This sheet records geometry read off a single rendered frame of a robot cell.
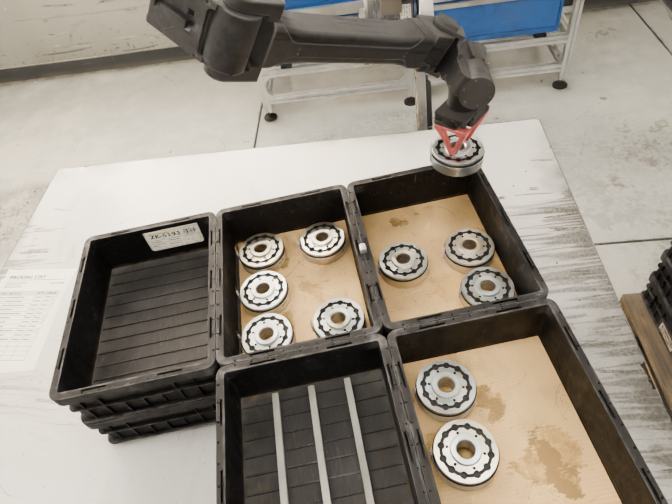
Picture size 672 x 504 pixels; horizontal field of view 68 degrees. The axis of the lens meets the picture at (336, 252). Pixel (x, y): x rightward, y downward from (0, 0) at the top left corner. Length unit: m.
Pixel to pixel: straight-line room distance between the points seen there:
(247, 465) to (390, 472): 0.24
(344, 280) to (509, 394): 0.40
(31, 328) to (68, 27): 2.98
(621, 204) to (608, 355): 1.42
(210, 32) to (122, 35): 3.45
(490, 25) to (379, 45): 2.16
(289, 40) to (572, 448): 0.74
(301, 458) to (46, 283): 0.94
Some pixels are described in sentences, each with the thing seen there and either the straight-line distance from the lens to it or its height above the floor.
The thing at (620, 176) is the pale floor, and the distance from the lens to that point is 2.67.
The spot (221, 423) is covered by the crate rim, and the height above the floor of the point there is 0.92.
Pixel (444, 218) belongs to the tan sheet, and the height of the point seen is 0.83.
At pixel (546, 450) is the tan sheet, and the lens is 0.93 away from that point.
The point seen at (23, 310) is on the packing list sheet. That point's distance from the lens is 1.56.
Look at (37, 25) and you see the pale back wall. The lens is 4.30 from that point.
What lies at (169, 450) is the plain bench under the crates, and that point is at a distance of 1.15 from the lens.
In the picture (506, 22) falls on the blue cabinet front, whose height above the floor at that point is 0.40.
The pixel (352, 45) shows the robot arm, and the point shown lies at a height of 1.35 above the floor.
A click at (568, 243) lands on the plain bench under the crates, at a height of 0.70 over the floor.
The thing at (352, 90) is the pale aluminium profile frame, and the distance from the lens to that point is 2.97.
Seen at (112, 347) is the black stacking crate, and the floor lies 0.83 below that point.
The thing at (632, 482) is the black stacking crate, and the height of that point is 0.89.
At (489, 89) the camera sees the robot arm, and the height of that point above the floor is 1.23.
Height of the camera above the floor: 1.69
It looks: 49 degrees down
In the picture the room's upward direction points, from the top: 12 degrees counter-clockwise
